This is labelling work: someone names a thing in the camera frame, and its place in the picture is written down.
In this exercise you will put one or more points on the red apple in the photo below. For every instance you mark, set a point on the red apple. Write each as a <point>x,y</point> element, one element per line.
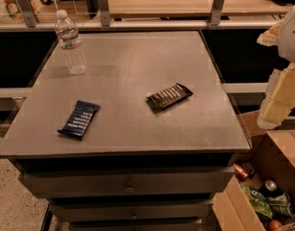
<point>274,225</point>

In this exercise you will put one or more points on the right metal rail bracket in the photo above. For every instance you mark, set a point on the right metal rail bracket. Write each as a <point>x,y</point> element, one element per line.
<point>216,12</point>

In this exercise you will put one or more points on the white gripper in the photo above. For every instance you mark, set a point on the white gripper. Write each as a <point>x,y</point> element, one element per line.
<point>291,38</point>

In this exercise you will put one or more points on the orange printed snack bag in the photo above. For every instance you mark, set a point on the orange printed snack bag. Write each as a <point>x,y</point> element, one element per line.
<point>10,11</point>

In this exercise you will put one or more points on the metal rail bracket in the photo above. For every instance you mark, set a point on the metal rail bracket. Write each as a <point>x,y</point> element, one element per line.
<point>28,12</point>
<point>216,12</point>
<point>105,16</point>

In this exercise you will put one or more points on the wooden desk top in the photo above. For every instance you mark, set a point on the wooden desk top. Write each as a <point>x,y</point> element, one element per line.
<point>159,8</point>

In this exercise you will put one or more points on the clear plastic water bottle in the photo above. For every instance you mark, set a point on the clear plastic water bottle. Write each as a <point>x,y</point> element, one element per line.
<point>70,42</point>

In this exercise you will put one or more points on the middle metal rail bracket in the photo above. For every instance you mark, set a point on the middle metal rail bracket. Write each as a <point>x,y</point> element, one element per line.
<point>105,16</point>

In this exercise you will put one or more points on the blue snack bar wrapper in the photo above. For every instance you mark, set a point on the blue snack bar wrapper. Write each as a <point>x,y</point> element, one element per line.
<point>79,120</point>

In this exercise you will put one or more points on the grey drawer cabinet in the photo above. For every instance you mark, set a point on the grey drawer cabinet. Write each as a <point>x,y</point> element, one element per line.
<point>135,169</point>

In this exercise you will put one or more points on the dark silver-topped can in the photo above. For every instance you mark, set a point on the dark silver-topped can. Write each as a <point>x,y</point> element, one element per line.
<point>269,188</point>

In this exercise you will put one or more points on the left metal rail bracket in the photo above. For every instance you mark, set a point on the left metal rail bracket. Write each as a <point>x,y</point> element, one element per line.
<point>28,12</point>

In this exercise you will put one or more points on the black snack bar wrapper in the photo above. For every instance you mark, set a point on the black snack bar wrapper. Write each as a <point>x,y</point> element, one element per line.
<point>166,98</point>

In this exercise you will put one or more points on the copper coloured can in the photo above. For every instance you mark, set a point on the copper coloured can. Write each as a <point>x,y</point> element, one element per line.
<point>243,172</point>

